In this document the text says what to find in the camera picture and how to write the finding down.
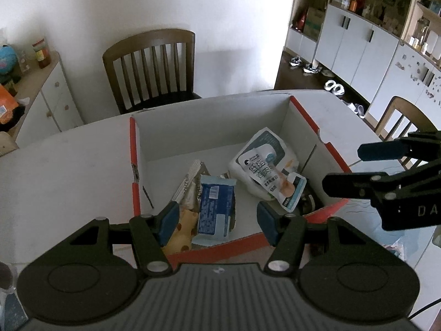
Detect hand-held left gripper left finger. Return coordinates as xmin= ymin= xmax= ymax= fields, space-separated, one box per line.
xmin=70 ymin=201 xmax=181 ymax=277

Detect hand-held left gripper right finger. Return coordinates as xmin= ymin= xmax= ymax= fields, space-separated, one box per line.
xmin=256 ymin=201 xmax=375 ymax=277

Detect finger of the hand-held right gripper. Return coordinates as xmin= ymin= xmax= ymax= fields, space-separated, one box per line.
xmin=321 ymin=163 xmax=441 ymax=208
xmin=357 ymin=132 xmax=441 ymax=167

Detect yellow spotted cheese-shaped item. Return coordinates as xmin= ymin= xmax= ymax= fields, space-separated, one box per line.
xmin=162 ymin=209 xmax=200 ymax=256

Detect silver foil snack wrapper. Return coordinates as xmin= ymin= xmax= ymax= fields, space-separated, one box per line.
xmin=171 ymin=159 xmax=211 ymax=214

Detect blue white snack packet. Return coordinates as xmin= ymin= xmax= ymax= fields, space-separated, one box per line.
xmin=195 ymin=175 xmax=236 ymax=238

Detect white printed food pouch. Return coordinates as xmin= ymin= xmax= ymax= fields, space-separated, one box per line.
xmin=238 ymin=146 xmax=307 ymax=212

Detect white teal tissue pack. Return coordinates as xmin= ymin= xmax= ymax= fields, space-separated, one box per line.
xmin=228 ymin=127 xmax=299 ymax=201

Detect red white cardboard box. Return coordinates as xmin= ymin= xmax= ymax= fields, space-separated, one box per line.
xmin=129 ymin=95 xmax=352 ymax=259

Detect small dark object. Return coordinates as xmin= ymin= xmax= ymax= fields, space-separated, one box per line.
xmin=298 ymin=179 xmax=322 ymax=214

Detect printed plastic packet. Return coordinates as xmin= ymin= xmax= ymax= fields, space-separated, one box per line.
xmin=382 ymin=241 xmax=414 ymax=261

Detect brown wooden slat chair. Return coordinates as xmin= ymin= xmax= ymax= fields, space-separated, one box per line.
xmin=102 ymin=28 xmax=202 ymax=114
xmin=374 ymin=96 xmax=438 ymax=171

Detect white appliance with magnets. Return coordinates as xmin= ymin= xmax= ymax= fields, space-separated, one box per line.
xmin=365 ymin=41 xmax=441 ymax=132

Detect brown cardboard carton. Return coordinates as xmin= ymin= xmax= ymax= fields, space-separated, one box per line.
xmin=305 ymin=7 xmax=326 ymax=40

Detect red object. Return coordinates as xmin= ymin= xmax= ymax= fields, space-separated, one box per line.
xmin=293 ymin=10 xmax=309 ymax=30

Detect white low drawer cabinet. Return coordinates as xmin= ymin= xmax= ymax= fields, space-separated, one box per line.
xmin=14 ymin=51 xmax=85 ymax=145

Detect clear glass cup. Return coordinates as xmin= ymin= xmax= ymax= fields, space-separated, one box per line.
xmin=0 ymin=261 xmax=18 ymax=293

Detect dark cloth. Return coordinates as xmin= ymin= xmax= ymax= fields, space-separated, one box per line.
xmin=0 ymin=105 xmax=26 ymax=133

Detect orange snack bag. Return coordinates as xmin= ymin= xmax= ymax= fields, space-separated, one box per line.
xmin=0 ymin=84 xmax=19 ymax=125

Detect red-lidded sauce jar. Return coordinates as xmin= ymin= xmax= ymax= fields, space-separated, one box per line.
xmin=32 ymin=39 xmax=52 ymax=69

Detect blue globe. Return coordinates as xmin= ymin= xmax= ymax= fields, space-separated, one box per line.
xmin=0 ymin=45 xmax=22 ymax=83

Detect black cable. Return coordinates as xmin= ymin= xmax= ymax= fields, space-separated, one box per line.
xmin=408 ymin=303 xmax=441 ymax=321

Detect tall white wall cabinets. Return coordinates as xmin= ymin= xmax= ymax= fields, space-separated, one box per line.
xmin=286 ymin=3 xmax=400 ymax=104

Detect wooden wall shelf unit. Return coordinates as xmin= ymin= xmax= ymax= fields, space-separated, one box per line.
xmin=326 ymin=0 xmax=441 ymax=63

